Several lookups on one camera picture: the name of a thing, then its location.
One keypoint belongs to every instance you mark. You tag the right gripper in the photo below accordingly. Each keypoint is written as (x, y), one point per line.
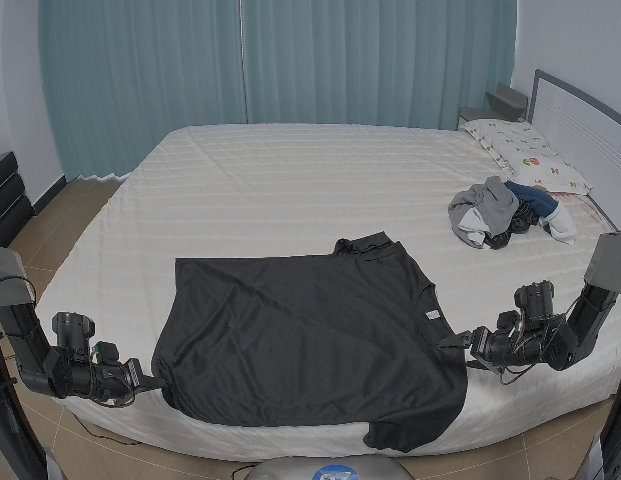
(485, 345)

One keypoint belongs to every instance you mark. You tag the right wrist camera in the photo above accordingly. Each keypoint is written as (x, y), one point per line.
(508, 320)

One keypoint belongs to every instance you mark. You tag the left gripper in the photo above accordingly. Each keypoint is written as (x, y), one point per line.
(118, 383)

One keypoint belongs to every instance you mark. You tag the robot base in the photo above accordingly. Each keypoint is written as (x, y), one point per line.
(290, 470)

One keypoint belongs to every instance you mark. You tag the bed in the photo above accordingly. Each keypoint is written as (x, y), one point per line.
(290, 183)

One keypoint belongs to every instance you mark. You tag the white printed pillow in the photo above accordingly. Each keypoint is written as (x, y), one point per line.
(525, 153)

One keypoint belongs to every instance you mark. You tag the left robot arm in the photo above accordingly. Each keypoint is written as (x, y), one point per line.
(30, 333)

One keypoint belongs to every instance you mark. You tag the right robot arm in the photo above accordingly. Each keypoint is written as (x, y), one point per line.
(608, 263)

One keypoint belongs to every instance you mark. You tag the grey bedside table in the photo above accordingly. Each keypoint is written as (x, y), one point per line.
(505, 98)

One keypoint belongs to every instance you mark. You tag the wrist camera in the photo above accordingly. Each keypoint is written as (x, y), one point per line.
(106, 353)
(508, 320)

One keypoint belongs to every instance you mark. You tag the pile of clothes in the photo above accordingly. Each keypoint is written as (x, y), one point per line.
(493, 205)

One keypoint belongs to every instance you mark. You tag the black T-shirt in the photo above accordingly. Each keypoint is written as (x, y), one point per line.
(300, 333)

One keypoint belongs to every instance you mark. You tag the black chest of drawers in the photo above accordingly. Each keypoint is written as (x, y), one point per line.
(8, 198)

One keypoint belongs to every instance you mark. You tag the blue-green curtain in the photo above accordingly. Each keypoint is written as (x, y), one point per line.
(370, 48)
(145, 68)

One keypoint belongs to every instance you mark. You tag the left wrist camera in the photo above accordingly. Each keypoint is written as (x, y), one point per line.
(106, 353)

